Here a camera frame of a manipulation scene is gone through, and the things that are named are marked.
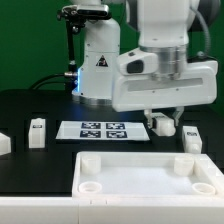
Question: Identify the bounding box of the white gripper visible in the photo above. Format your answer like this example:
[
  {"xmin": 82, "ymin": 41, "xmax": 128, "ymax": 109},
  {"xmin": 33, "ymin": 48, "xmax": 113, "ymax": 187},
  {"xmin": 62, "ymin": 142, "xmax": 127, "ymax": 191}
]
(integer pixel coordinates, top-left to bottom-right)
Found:
[{"xmin": 112, "ymin": 60, "xmax": 218, "ymax": 128}]

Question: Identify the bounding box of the white desk top tray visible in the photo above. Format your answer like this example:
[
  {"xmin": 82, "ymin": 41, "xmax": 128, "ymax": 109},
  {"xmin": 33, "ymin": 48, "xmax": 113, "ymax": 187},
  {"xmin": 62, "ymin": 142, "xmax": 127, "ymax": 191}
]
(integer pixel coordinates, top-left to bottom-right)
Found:
[{"xmin": 72, "ymin": 152, "xmax": 224, "ymax": 199}]

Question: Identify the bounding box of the white marker sheet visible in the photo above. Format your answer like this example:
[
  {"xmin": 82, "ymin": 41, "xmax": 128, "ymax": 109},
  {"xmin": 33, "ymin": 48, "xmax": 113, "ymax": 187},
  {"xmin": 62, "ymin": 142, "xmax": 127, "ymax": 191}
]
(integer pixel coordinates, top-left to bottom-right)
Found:
[{"xmin": 56, "ymin": 121, "xmax": 149, "ymax": 141}]

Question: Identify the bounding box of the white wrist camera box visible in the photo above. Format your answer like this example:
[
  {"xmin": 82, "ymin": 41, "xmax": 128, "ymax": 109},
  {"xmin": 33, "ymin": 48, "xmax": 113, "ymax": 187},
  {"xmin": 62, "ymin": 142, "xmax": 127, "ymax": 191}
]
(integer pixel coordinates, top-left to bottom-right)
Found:
[{"xmin": 117, "ymin": 48, "xmax": 159, "ymax": 76}]

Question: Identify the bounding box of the black camera stand pole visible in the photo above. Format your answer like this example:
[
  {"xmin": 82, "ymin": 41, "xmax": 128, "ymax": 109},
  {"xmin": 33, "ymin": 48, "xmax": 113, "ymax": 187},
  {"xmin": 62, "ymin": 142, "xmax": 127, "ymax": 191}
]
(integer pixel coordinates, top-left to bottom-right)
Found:
[{"xmin": 66, "ymin": 20, "xmax": 78, "ymax": 91}]

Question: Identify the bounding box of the black cable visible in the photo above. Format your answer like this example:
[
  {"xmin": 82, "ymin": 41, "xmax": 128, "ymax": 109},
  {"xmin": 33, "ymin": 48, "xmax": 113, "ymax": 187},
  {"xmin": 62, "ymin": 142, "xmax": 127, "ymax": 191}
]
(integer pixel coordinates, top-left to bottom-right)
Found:
[{"xmin": 29, "ymin": 73, "xmax": 78, "ymax": 91}]

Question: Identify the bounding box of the black camera on stand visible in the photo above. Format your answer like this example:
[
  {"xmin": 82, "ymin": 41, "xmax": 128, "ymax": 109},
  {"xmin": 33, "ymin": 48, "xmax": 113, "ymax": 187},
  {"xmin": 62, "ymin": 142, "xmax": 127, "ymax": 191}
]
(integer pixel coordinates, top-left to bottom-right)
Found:
[{"xmin": 57, "ymin": 4, "xmax": 111, "ymax": 20}]

